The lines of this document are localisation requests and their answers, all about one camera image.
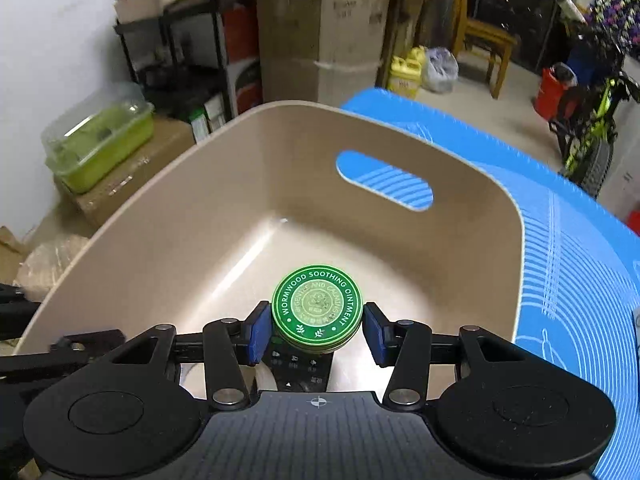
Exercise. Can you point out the blue silicone baking mat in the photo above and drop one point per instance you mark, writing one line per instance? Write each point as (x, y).
(580, 297)

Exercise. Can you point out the green black bicycle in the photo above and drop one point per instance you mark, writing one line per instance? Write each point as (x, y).
(586, 130)

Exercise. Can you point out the red plastic bucket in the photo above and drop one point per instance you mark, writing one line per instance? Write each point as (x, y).
(555, 81)

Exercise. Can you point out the yellow detergent jug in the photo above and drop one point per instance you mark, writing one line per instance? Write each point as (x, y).
(405, 77)

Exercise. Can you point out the green ointment tin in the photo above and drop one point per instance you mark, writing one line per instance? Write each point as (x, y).
(317, 309)

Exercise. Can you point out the black TV remote control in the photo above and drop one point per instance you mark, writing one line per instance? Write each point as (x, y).
(295, 370)

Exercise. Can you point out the floor cardboard box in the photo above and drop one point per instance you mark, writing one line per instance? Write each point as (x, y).
(170, 139)

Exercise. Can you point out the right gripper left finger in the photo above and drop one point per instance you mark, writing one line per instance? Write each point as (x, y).
(144, 403)

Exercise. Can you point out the beige plastic storage basket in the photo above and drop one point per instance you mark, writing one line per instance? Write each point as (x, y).
(425, 235)

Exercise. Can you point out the white plastic bag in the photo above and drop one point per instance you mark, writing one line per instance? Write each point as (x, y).
(440, 70)

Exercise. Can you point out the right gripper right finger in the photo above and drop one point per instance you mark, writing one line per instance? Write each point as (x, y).
(489, 402)

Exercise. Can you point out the black metal shelf rack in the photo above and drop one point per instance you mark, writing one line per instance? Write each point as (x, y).
(177, 85)

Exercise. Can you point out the lower cardboard box stack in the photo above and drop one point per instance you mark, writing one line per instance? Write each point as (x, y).
(322, 51)

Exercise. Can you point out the green lidded plastic container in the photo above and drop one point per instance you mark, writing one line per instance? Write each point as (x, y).
(89, 140)

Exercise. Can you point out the wooden chair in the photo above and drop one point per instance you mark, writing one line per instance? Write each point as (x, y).
(497, 44)

